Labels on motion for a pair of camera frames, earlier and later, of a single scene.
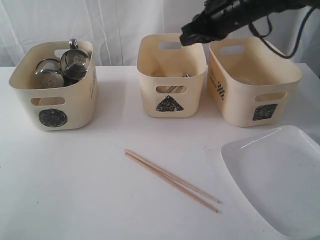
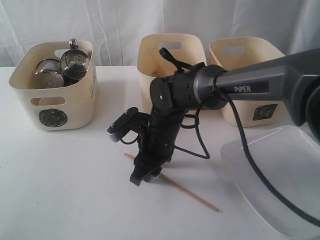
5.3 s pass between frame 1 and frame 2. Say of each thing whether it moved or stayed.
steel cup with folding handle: stayed
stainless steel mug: stayed
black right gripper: moved
